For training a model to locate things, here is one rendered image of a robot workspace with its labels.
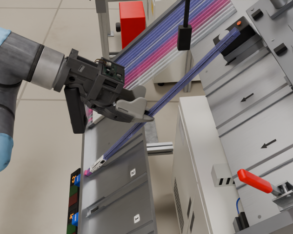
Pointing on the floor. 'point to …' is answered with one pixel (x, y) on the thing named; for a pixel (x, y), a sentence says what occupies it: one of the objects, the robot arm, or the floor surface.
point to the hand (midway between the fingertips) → (146, 117)
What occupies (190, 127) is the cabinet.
